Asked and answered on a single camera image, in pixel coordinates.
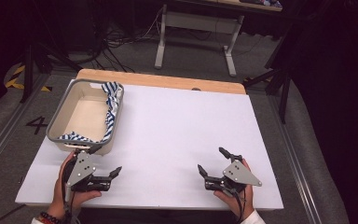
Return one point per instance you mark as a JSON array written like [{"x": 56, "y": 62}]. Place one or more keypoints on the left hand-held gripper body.
[{"x": 82, "y": 168}]

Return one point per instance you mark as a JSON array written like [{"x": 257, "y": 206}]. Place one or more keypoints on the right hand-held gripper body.
[{"x": 237, "y": 174}]

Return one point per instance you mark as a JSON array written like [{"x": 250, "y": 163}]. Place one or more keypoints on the beige plastic basket grey rim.
[{"x": 87, "y": 118}]

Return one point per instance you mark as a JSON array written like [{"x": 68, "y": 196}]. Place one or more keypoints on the blue white striped baby romper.
[{"x": 112, "y": 105}]

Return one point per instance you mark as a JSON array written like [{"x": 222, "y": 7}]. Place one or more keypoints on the person's right hand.
[{"x": 234, "y": 203}]

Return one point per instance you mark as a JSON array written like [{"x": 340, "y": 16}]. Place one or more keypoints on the person's left hand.
[{"x": 59, "y": 199}]

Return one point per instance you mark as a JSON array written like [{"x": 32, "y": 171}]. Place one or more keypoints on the dark table grommet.
[{"x": 195, "y": 89}]

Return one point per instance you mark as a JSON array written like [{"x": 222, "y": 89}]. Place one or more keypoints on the black metal stand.
[{"x": 284, "y": 99}]

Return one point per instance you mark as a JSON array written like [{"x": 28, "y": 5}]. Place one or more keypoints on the wooden table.
[{"x": 155, "y": 80}]

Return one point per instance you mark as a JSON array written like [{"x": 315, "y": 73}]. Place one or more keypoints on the black tripod stand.
[{"x": 28, "y": 71}]

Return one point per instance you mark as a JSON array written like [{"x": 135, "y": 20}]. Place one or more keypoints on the black curtain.
[
  {"x": 0, "y": 46},
  {"x": 338, "y": 93}
]

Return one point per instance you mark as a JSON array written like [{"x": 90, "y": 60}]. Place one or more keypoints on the small colourful items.
[{"x": 270, "y": 3}]

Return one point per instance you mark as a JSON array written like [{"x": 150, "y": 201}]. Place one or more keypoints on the metal floor rail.
[
  {"x": 293, "y": 158},
  {"x": 4, "y": 132}
]

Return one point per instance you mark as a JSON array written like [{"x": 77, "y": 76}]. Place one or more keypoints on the white metal table frame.
[{"x": 199, "y": 21}]

